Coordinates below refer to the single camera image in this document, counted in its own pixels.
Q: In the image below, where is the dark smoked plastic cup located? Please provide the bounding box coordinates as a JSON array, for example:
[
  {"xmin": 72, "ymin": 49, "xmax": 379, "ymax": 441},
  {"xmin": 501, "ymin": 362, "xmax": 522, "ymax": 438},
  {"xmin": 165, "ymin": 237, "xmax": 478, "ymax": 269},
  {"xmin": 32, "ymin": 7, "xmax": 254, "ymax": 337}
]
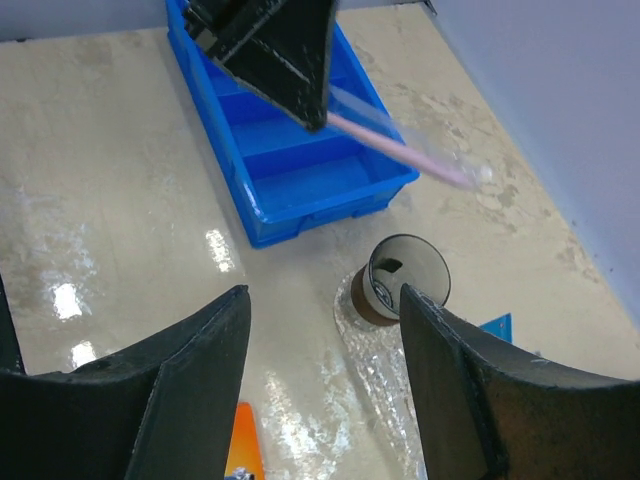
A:
[{"xmin": 351, "ymin": 234, "xmax": 452, "ymax": 326}]

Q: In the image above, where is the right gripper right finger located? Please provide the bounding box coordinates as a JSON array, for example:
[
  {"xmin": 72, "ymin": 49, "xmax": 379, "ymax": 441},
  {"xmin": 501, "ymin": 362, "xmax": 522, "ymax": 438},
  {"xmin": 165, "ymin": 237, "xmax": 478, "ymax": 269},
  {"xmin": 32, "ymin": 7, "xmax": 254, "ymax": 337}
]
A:
[{"xmin": 400, "ymin": 285, "xmax": 639, "ymax": 479}]

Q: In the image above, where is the pink toothbrush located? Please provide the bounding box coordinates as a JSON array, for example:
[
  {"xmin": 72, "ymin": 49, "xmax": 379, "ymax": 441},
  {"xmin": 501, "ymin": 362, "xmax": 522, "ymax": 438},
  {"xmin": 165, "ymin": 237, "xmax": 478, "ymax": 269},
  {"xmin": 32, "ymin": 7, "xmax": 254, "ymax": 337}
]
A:
[{"xmin": 327, "ymin": 85, "xmax": 493, "ymax": 190}]

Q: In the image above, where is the clear textured acrylic tray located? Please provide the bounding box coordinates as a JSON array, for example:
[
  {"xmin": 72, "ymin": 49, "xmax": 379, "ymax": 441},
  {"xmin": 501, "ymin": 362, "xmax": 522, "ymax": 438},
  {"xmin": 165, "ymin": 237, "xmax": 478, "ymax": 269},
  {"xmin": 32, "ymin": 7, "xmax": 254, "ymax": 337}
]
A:
[{"xmin": 333, "ymin": 271, "xmax": 427, "ymax": 479}]

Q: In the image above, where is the blue plastic bin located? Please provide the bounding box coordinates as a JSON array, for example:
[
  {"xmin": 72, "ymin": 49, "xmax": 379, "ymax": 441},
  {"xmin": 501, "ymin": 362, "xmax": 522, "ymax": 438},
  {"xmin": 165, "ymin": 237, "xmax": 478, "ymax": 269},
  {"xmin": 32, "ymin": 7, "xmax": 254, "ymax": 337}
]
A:
[{"xmin": 166, "ymin": 1, "xmax": 419, "ymax": 248}]

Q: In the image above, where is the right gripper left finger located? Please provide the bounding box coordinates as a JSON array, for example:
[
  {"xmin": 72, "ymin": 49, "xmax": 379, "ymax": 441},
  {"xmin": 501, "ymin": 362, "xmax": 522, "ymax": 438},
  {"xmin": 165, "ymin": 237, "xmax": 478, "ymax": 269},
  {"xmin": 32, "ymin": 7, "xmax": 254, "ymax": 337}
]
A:
[{"xmin": 1, "ymin": 285, "xmax": 250, "ymax": 479}]

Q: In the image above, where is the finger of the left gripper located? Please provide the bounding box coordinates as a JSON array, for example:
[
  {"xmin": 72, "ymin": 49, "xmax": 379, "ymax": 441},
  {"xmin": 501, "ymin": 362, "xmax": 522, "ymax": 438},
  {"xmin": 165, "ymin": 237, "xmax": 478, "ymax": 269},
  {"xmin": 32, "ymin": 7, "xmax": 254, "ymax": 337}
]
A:
[{"xmin": 182, "ymin": 0, "xmax": 339, "ymax": 133}]

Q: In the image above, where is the orange razor box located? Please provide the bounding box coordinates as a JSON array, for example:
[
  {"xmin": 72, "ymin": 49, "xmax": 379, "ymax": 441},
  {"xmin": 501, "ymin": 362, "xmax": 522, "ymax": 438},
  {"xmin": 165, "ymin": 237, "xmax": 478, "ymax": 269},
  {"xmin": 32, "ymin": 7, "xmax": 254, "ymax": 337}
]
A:
[{"xmin": 224, "ymin": 402, "xmax": 265, "ymax": 480}]

